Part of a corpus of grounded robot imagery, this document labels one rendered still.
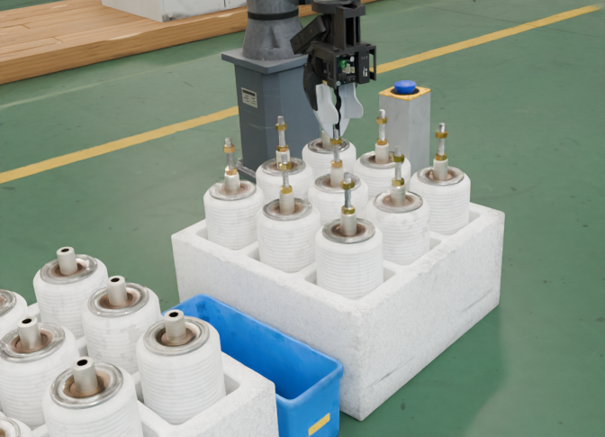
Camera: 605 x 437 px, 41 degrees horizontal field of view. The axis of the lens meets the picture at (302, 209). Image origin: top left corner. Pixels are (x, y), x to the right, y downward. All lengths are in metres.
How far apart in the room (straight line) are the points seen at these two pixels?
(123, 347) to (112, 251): 0.70
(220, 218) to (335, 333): 0.27
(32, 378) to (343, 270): 0.43
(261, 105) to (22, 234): 0.60
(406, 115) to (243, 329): 0.52
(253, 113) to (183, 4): 1.55
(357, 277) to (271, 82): 0.79
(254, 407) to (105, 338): 0.20
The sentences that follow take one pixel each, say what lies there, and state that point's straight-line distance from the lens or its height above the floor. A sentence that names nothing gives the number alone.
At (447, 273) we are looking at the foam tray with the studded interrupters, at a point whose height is 0.14.
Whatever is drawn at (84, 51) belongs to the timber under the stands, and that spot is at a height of 0.05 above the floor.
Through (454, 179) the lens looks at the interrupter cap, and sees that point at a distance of 1.29.
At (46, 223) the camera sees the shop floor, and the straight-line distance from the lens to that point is 1.87.
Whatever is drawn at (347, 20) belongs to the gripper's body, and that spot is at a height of 0.52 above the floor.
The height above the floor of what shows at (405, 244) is 0.20.
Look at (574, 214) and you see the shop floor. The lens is 1.79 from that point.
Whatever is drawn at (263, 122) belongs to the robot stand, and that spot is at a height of 0.16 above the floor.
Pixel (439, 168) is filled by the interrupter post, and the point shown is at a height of 0.27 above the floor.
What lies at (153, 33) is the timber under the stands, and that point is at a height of 0.06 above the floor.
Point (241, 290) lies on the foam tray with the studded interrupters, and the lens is 1.23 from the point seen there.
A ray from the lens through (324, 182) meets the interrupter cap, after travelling 1.29.
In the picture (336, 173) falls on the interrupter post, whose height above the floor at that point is 0.27.
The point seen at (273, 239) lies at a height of 0.22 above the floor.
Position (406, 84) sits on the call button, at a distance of 1.51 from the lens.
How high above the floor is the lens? 0.77
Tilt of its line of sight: 26 degrees down
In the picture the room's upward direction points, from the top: 3 degrees counter-clockwise
